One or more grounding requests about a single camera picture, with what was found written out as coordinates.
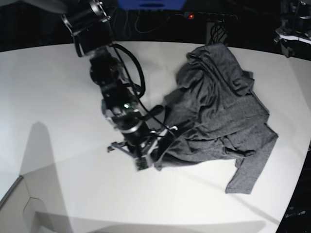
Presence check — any black cable bundle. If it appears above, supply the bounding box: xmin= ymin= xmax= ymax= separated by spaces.
xmin=206 ymin=21 xmax=229 ymax=46

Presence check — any black power strip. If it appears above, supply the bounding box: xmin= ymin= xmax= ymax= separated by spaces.
xmin=182 ymin=12 xmax=238 ymax=22

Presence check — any grey t-shirt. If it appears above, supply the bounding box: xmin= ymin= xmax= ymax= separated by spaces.
xmin=155 ymin=43 xmax=278 ymax=194

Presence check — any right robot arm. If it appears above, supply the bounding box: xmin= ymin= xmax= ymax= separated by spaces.
xmin=33 ymin=0 xmax=176 ymax=170

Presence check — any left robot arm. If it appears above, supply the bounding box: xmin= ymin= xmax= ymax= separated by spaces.
xmin=274 ymin=0 xmax=311 ymax=61

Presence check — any grey hanging cable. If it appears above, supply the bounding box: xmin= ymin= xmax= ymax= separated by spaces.
xmin=121 ymin=9 xmax=171 ymax=39

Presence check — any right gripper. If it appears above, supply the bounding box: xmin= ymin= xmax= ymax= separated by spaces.
xmin=107 ymin=128 xmax=177 ymax=171

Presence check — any white chair at table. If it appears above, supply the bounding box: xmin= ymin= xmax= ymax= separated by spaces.
xmin=0 ymin=176 xmax=73 ymax=233

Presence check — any blue box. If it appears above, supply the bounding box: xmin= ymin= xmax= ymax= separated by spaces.
xmin=117 ymin=0 xmax=186 ymax=10

